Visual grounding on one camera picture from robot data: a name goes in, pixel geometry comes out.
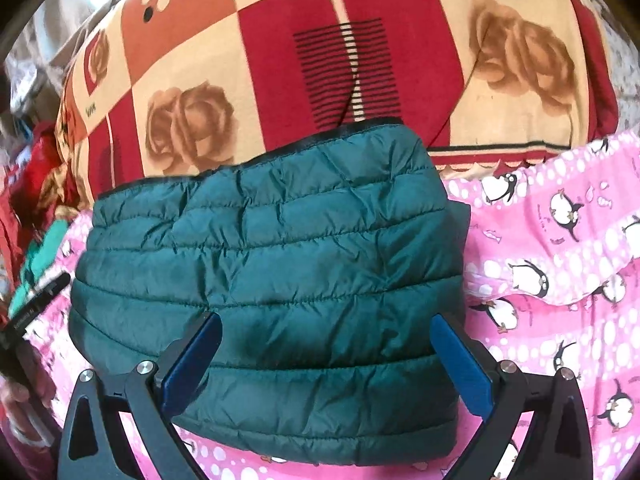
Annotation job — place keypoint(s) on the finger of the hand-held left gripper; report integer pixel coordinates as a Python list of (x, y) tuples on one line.
[(52, 287)]

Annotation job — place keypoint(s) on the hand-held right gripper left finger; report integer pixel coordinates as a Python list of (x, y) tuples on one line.
[(192, 360)]

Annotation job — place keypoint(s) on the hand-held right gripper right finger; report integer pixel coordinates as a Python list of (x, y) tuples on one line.
[(460, 365)]

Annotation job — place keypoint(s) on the green puffer jacket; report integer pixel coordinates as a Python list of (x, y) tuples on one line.
[(275, 270)]

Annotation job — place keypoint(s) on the person's left hand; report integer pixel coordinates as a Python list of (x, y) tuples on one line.
[(30, 400)]

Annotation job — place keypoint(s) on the teal cloth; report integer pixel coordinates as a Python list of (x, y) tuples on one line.
[(40, 255)]

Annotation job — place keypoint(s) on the red cloth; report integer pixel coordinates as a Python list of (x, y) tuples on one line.
[(30, 185)]

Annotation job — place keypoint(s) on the pink penguin-print blanket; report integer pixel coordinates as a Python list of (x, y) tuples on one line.
[(550, 285)]

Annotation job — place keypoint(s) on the pale grey cloth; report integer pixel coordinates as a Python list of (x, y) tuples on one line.
[(55, 25)]

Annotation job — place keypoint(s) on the red cream rose-print blanket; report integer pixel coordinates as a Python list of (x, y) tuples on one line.
[(280, 60)]

